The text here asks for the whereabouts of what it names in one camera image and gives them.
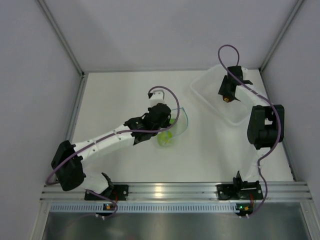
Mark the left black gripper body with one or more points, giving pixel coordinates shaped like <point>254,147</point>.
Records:
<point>164,125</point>

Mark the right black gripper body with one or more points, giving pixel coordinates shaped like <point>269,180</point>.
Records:
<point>224,89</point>

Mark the red fake apple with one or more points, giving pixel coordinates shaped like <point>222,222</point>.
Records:
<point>226,99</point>

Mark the clear zip top bag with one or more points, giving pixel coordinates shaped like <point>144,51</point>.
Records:
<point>182,122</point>

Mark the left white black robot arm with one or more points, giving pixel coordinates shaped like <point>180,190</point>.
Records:
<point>71,160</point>

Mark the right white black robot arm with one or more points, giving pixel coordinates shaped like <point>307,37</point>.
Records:
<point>265,127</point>

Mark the green fake food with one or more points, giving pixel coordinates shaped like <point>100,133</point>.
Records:
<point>166,138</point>

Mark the clear plastic bin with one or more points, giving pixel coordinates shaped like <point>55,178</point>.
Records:
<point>206,88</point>

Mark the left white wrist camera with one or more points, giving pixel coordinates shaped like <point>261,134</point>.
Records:
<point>156,97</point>

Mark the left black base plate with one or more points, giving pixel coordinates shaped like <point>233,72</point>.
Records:
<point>118,193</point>

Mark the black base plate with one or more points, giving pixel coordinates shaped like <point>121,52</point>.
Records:
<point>250,191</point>
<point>118,193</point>

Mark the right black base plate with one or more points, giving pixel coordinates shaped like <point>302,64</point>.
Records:
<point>250,191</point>

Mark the right aluminium frame post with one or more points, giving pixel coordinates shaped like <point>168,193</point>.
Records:
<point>288,22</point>

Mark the aluminium frame post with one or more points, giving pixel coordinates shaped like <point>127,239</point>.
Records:
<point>60,35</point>
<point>288,22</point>

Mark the aluminium mounting rail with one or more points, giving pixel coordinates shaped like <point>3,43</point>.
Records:
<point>288,191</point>

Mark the white slotted cable duct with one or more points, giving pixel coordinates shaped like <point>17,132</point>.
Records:
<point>134,207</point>

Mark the left aluminium frame post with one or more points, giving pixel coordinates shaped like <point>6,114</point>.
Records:
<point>60,35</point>

